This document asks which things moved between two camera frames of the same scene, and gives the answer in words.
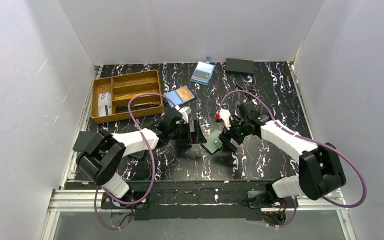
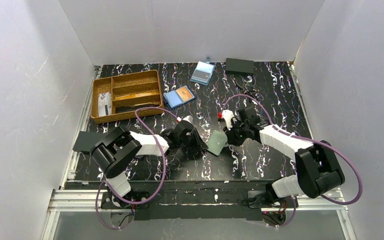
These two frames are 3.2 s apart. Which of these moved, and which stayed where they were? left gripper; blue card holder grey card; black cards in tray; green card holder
Moved: left gripper
Stayed: black cards in tray; blue card holder grey card; green card holder
